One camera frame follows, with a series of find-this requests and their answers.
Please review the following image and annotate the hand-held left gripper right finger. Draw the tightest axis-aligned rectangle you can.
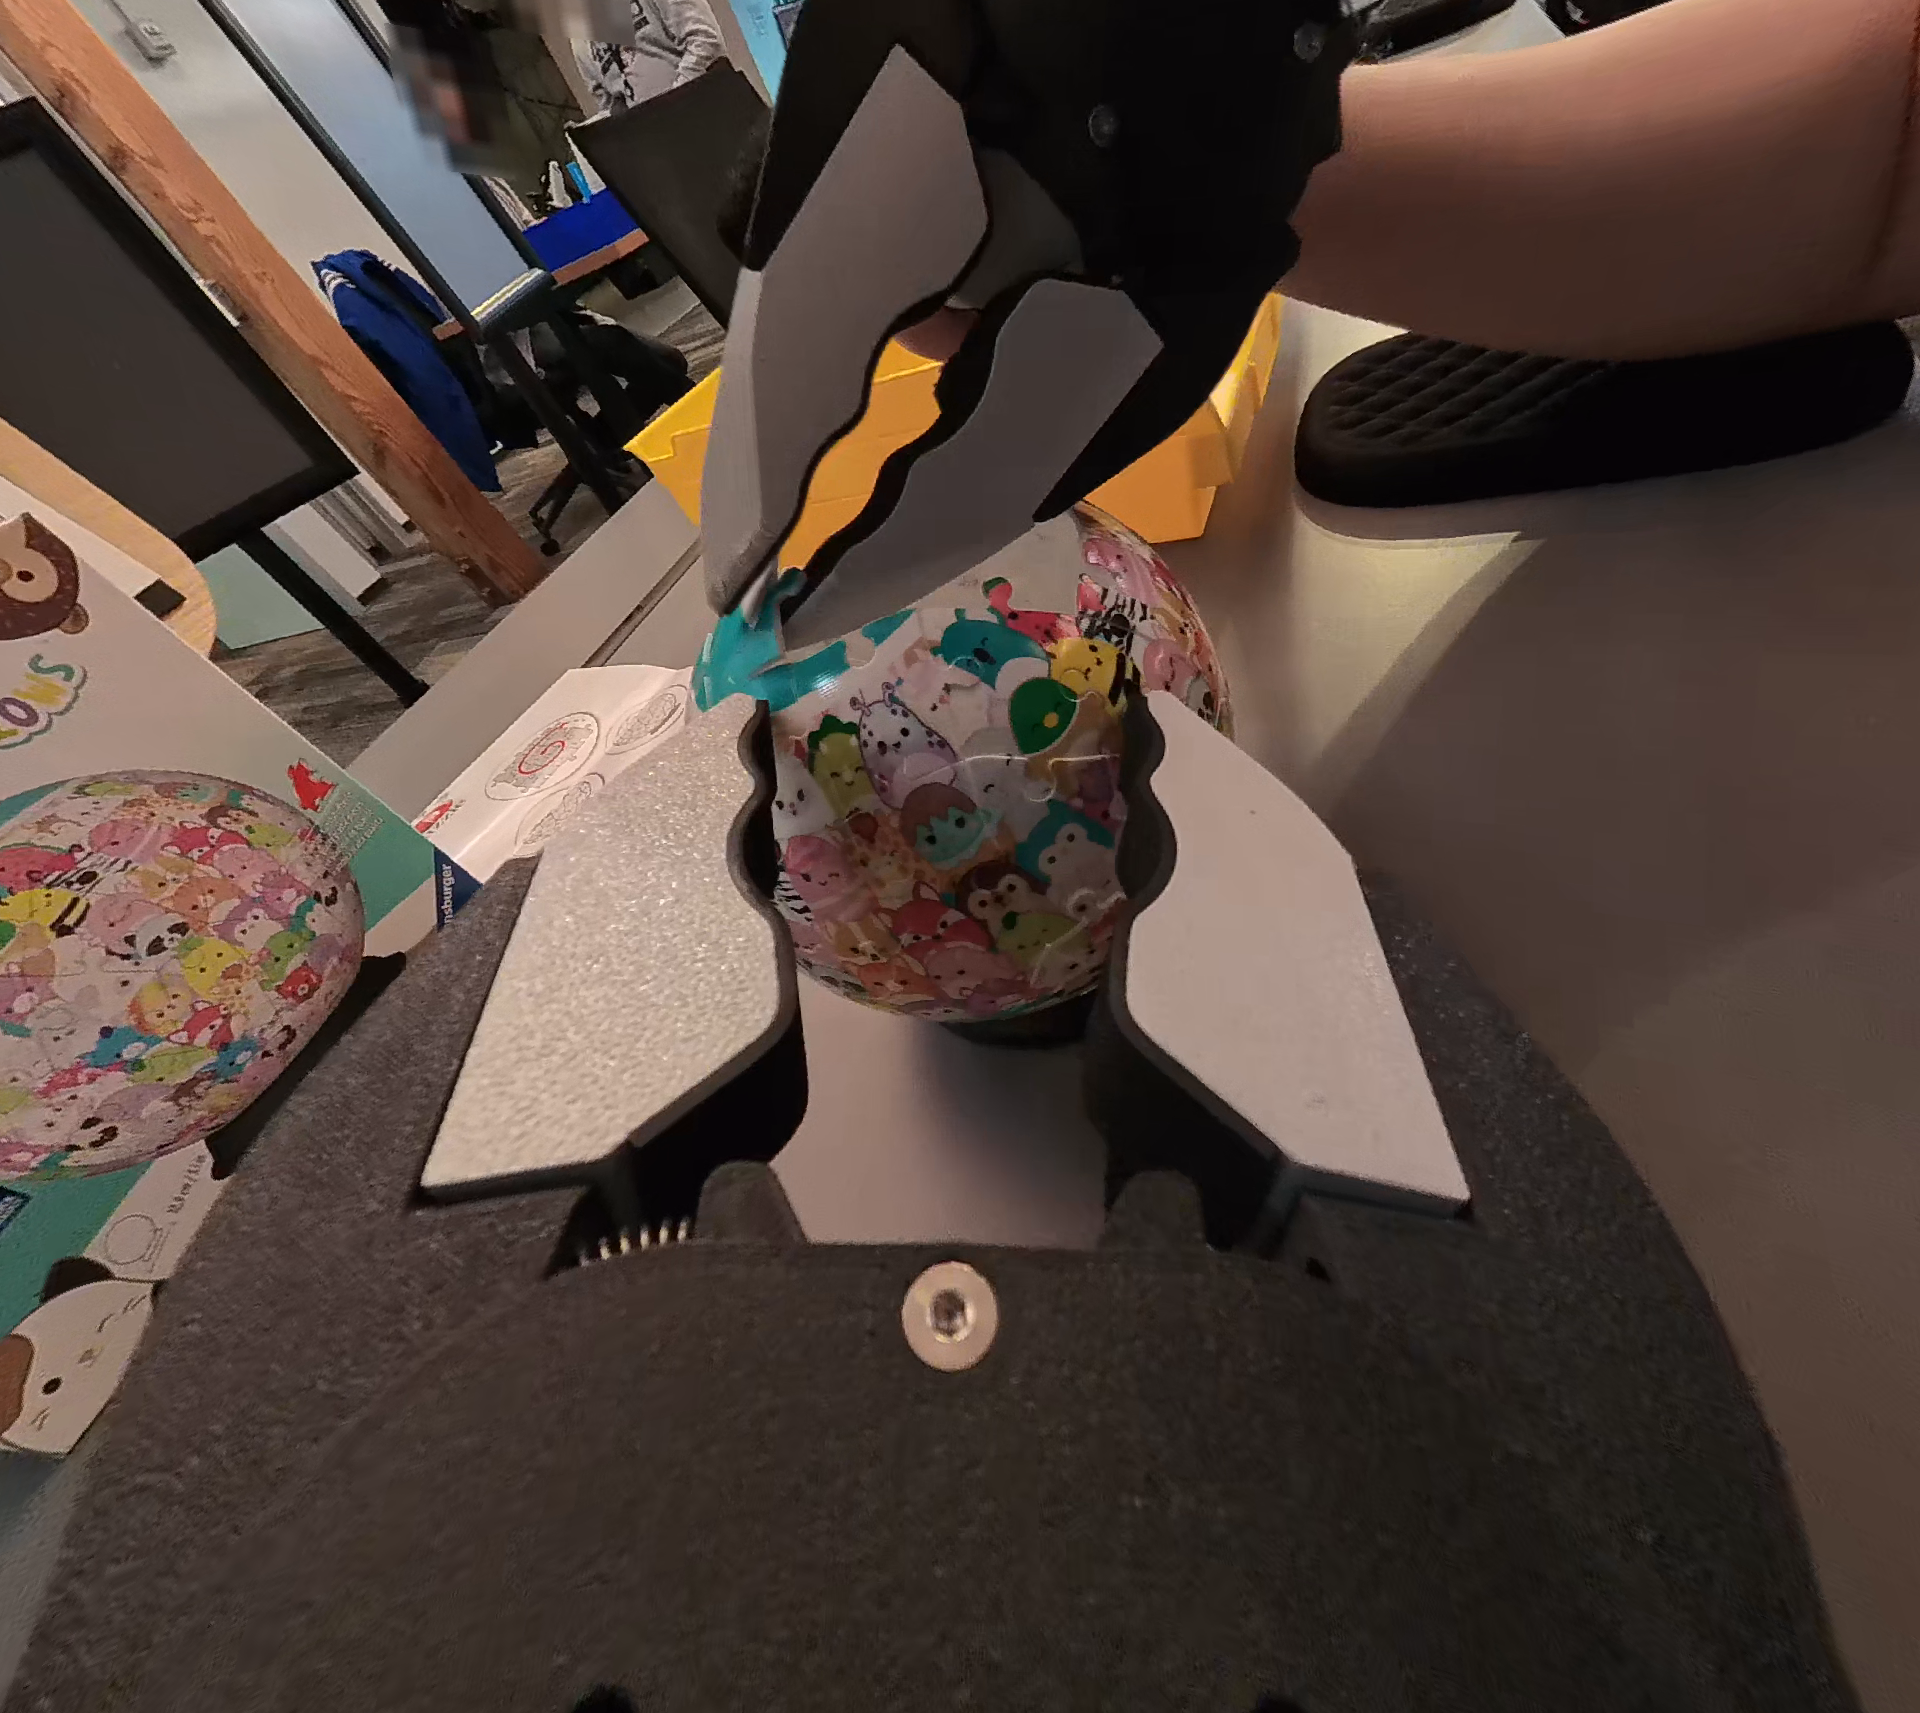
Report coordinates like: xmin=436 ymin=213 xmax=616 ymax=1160
xmin=1104 ymin=689 xmax=1478 ymax=1227

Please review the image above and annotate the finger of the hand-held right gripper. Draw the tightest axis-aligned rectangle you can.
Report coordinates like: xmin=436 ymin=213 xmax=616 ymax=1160
xmin=785 ymin=275 xmax=1169 ymax=633
xmin=699 ymin=42 xmax=996 ymax=619

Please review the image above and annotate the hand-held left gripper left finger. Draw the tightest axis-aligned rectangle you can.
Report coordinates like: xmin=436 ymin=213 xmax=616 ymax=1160
xmin=421 ymin=692 xmax=810 ymax=1204

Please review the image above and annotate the yellow plastic bin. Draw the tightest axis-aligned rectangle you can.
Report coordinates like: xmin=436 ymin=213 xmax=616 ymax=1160
xmin=625 ymin=294 xmax=1289 ymax=541

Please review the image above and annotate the colourful puzzle ball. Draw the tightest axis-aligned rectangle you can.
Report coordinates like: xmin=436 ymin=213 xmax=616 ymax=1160
xmin=764 ymin=503 xmax=1237 ymax=1032

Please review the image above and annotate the person's right forearm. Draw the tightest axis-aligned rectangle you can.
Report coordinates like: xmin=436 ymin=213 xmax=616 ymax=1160
xmin=1282 ymin=0 xmax=1920 ymax=363

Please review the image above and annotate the black ball stand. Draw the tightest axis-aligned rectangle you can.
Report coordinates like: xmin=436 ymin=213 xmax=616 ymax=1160
xmin=933 ymin=991 xmax=1100 ymax=1048

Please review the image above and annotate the puzzle ball cardboard box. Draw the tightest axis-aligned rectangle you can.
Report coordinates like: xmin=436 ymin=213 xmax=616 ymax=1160
xmin=0 ymin=509 xmax=486 ymax=1462

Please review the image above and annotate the black office chair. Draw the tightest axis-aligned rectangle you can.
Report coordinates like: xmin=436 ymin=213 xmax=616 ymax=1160
xmin=565 ymin=59 xmax=779 ymax=329

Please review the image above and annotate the white instruction leaflet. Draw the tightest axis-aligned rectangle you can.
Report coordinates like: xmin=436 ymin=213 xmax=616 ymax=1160
xmin=412 ymin=662 xmax=757 ymax=863

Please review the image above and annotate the blue jacket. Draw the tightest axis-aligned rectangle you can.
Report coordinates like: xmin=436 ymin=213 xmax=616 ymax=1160
xmin=313 ymin=245 xmax=508 ymax=493

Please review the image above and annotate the whiteboard on black stand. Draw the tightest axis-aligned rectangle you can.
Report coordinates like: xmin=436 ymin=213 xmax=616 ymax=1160
xmin=138 ymin=0 xmax=651 ymax=517

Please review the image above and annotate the black framed board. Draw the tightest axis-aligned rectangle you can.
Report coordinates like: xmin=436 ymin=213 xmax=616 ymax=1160
xmin=0 ymin=96 xmax=433 ymax=710

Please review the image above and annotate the wooden post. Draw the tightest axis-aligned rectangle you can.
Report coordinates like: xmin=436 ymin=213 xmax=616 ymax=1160
xmin=0 ymin=0 xmax=553 ymax=608

